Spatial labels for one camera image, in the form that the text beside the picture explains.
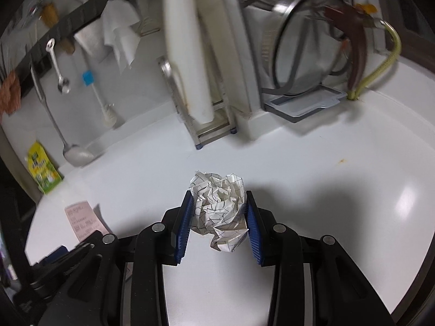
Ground white hanging cloth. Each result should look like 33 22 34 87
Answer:
101 0 142 74

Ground brown pan handle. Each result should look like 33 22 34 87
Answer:
324 3 368 91

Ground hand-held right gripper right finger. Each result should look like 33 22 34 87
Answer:
246 190 396 326

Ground black wall rail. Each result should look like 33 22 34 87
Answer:
0 0 151 87

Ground dark window frame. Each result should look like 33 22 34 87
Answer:
374 0 435 62

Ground white cutting board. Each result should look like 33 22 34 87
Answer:
162 0 227 125

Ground metal cutting board rack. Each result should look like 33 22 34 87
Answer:
158 56 238 149

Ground blue white brush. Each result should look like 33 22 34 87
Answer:
81 70 118 129

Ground glass pot lid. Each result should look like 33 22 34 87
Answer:
273 0 358 96

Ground yellow green detergent pouch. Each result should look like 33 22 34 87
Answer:
26 142 64 195

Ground pink paper receipt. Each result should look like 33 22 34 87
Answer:
64 201 110 242

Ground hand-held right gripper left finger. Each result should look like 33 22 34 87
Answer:
37 190 196 326

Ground yellow gas hose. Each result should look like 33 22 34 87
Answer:
349 20 402 101

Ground grid print paper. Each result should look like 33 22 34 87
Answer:
188 171 249 253

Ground gas valve with yellow knob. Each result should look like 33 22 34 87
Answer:
353 3 378 17

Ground grey lid rack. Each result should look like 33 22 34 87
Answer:
260 84 349 123

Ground steel ladle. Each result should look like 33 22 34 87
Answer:
30 64 95 168

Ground pink orange rag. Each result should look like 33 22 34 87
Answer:
0 71 22 115

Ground small steel spoon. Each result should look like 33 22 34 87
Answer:
45 38 71 95

